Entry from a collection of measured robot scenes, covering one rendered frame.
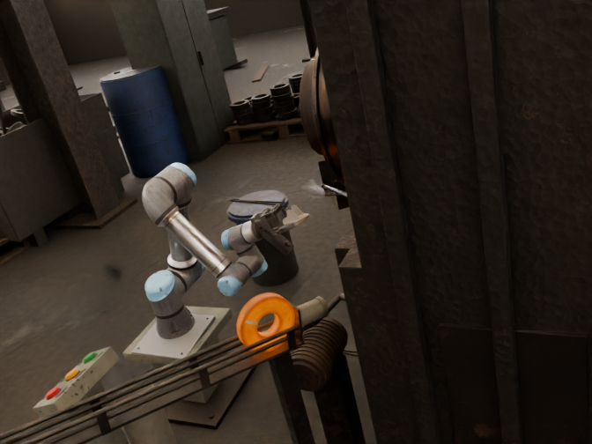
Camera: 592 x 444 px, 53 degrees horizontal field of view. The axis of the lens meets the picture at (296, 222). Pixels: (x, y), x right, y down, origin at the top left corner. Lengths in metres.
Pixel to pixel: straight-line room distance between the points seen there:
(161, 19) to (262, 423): 3.65
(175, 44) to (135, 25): 0.36
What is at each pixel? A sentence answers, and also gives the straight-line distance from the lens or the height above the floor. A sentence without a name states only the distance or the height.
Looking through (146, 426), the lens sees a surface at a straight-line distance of 1.81.
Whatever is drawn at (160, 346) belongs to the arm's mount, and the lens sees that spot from 2.35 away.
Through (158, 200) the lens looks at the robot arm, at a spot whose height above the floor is 0.89.
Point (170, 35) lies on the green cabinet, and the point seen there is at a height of 1.09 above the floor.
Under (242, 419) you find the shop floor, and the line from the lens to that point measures 2.37.
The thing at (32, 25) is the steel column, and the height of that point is 1.44.
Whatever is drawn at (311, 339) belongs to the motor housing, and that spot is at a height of 0.53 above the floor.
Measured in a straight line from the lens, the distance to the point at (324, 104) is 1.51.
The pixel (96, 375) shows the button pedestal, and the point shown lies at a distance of 1.83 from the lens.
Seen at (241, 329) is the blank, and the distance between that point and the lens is 1.50.
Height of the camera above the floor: 1.56
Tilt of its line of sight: 25 degrees down
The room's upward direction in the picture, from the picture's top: 14 degrees counter-clockwise
